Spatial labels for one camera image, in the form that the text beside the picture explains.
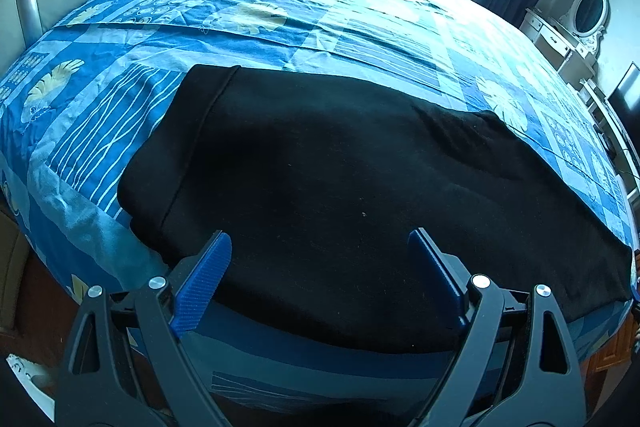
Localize white dressing table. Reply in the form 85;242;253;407
520;7;598;82

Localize black television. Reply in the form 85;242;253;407
607;62;640;132

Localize blue leaf-patterned bedsheet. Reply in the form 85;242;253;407
0;0;640;413

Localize oval white-framed mirror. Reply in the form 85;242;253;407
557;0;611;55

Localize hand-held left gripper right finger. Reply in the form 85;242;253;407
407;228;588;427

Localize white television stand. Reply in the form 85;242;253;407
580;77;640;198

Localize black pants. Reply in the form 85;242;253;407
117;64;633;353

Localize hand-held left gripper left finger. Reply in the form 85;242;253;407
55;231;233;427

